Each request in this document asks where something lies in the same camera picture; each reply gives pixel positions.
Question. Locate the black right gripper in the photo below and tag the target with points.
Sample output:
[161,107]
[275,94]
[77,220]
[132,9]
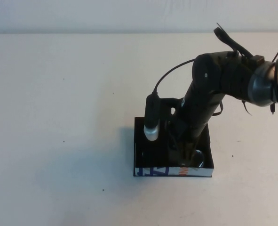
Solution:
[180,131]

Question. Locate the black-framed glasses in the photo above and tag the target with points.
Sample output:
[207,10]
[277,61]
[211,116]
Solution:
[200,158]

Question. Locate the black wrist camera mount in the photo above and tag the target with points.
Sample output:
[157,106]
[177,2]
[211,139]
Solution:
[168,106]

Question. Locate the black silver-tipped wrist camera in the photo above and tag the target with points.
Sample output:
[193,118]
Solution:
[151,117]

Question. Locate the black open cardboard box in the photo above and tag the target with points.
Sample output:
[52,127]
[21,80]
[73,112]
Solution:
[153,172]

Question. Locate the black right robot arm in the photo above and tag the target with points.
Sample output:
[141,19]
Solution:
[207,94]

